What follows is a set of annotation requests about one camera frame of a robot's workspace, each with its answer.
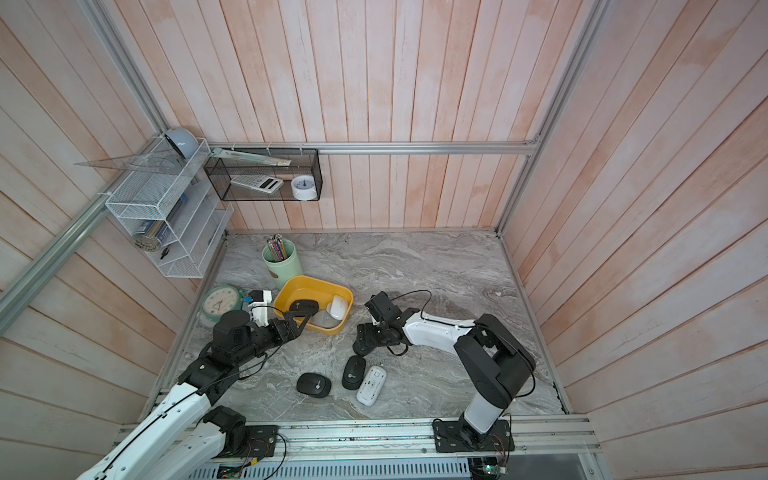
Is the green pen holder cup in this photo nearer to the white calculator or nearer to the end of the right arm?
the white calculator

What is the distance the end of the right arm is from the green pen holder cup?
1.03 feet

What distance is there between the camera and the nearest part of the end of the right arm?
66cm

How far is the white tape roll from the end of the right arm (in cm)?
43
